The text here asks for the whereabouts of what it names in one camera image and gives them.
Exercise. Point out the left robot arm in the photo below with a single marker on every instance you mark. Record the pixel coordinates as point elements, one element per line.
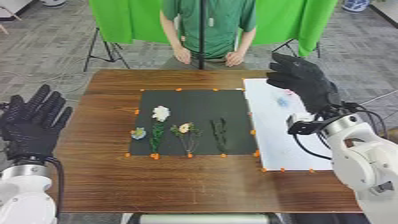
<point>24,196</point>

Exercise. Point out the green sprig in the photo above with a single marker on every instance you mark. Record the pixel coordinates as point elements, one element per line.
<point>220,136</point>

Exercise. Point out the dark mat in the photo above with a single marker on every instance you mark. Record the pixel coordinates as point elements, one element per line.
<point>197,103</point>

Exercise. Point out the blue white vase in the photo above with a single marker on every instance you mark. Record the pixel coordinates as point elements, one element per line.
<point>356,5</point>

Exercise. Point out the white sheet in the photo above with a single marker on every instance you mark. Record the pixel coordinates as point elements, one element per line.
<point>278,140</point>

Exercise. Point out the black tripod stand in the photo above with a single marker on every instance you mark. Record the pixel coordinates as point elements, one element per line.
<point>294,46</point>
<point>108,50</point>

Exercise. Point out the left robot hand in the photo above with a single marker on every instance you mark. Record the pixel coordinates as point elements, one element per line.
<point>33,126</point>

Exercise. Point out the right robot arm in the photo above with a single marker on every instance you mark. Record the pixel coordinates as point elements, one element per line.
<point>367,166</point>

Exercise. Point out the person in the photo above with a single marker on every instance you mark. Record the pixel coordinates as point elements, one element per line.
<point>211,26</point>

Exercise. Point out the peach flower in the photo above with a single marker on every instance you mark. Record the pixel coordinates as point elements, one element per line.
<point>186,128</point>

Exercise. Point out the white flower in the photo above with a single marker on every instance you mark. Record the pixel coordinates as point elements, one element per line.
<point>161,113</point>

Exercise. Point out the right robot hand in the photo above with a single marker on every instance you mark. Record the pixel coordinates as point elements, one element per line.
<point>308,83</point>

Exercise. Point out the pale grey bar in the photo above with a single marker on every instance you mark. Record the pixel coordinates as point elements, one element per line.
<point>202,219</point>

